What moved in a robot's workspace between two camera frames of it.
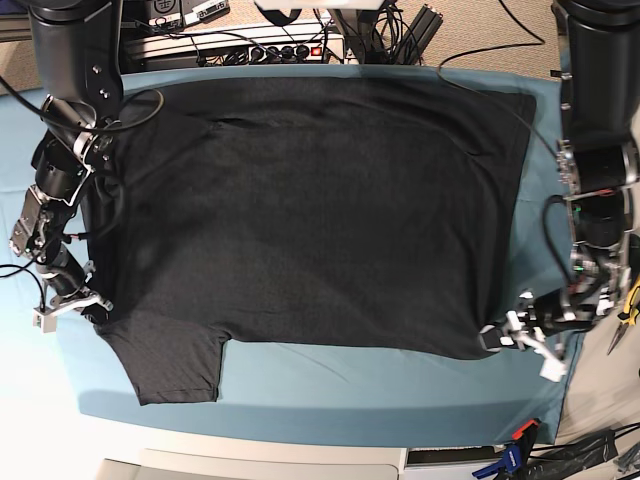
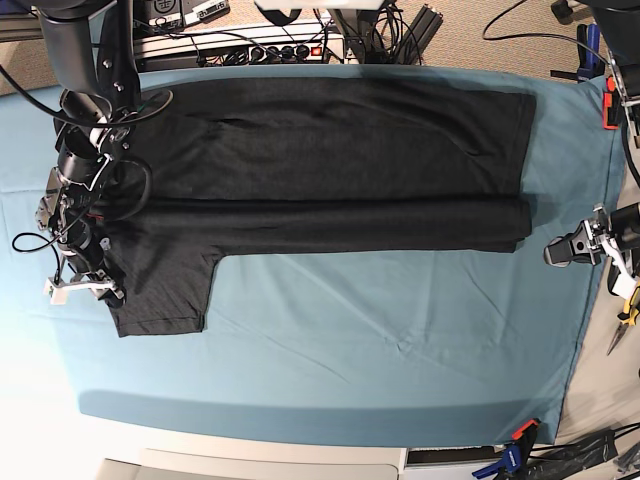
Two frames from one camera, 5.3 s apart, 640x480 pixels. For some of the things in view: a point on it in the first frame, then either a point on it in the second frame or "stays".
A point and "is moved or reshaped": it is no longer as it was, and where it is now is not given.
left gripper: [63, 279] to [86, 264]
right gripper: [541, 319] to [622, 227]
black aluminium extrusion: [419, 36] stays
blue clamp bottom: [511, 461] stays
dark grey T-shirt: [375, 213] is moved or reshaped
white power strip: [239, 47] stays
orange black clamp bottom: [526, 435] stays
